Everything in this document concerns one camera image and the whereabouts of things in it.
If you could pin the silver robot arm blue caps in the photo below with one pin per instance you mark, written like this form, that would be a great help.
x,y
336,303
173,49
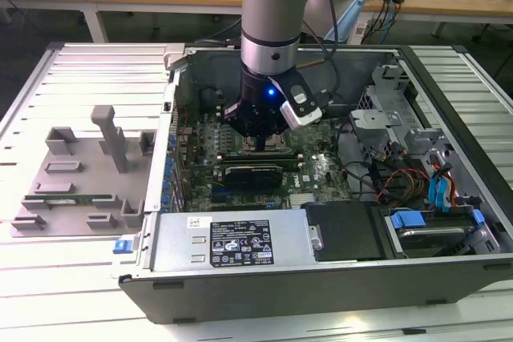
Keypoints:
x,y
272,17

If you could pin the CPU socket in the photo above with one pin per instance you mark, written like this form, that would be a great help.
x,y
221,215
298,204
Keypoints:
x,y
282,143

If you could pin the black round fan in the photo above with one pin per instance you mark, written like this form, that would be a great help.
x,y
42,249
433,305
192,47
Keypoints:
x,y
209,98

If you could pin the black graphics card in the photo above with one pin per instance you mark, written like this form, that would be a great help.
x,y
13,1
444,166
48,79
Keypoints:
x,y
252,177

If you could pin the green motherboard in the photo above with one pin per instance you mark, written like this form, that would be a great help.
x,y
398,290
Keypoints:
x,y
320,182

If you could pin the small silver heatsink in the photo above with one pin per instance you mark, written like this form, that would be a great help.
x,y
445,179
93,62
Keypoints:
x,y
302,198

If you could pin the pale case latch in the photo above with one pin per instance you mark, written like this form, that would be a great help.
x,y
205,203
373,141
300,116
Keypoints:
x,y
174,55

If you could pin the silver drive cage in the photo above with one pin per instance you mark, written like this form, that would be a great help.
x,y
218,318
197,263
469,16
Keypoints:
x,y
372,121

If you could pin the black plastic cover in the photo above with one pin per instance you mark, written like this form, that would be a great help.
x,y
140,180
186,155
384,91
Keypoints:
x,y
344,230

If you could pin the silver power supply unit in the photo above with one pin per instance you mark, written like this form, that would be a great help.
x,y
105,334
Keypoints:
x,y
176,254

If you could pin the silver disk bay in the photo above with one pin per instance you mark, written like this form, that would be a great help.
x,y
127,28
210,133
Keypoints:
x,y
425,138

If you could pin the grey parts rack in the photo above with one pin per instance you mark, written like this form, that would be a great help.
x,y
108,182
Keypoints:
x,y
96,182

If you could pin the black open PC case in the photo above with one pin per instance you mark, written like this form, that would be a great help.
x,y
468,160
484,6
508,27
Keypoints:
x,y
280,298

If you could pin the green RAM stick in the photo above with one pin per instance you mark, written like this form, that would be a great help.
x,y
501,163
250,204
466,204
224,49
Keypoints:
x,y
88,198

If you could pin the blue case latch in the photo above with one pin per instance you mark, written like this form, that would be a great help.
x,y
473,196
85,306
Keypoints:
x,y
122,246

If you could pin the hard disk in blue carrier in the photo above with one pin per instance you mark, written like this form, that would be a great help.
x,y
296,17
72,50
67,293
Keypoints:
x,y
433,238

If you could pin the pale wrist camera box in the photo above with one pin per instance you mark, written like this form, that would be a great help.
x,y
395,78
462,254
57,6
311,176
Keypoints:
x,y
304,117

